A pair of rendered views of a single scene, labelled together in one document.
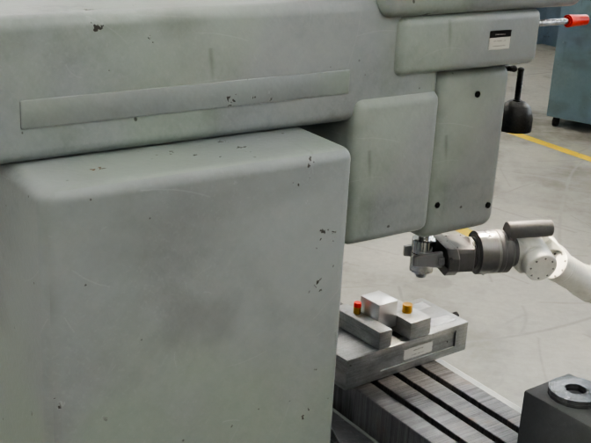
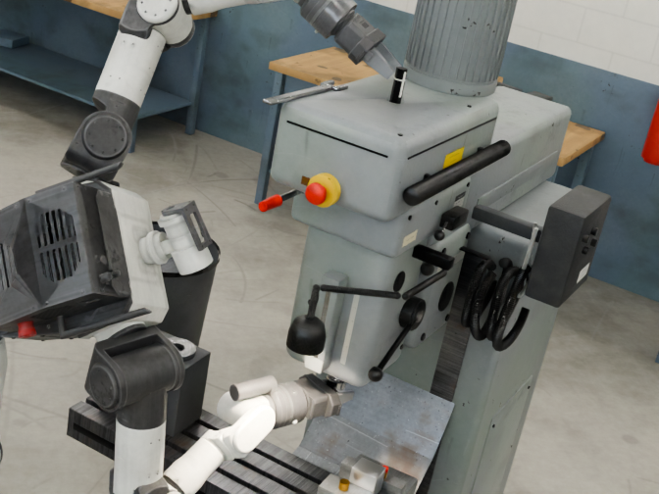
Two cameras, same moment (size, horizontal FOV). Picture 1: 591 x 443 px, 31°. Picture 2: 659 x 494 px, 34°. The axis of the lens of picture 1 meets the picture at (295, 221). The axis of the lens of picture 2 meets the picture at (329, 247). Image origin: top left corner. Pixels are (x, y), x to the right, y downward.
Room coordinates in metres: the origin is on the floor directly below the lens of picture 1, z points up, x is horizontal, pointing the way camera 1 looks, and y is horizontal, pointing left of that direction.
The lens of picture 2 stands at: (3.67, -1.29, 2.44)
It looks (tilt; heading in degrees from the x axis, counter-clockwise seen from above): 23 degrees down; 151
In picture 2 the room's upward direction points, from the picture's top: 11 degrees clockwise
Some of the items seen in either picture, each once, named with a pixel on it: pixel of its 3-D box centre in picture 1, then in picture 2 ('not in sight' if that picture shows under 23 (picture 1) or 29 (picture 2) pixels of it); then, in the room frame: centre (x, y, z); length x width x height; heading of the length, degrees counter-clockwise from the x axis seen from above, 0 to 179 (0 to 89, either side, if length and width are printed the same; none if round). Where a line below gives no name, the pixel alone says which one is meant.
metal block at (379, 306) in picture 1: (378, 310); (366, 478); (2.04, -0.19, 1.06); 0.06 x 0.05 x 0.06; 38
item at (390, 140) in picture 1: (352, 150); (397, 268); (1.83, -0.09, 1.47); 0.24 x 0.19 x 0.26; 35
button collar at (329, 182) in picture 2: not in sight; (324, 190); (2.08, -0.44, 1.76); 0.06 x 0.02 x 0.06; 35
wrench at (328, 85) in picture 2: not in sight; (304, 92); (1.93, -0.44, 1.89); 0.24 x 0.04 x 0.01; 123
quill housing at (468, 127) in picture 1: (432, 139); (355, 293); (1.94, -0.25, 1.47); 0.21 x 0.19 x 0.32; 35
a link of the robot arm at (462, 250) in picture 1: (465, 253); (300, 401); (1.97, -0.34, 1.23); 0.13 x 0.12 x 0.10; 14
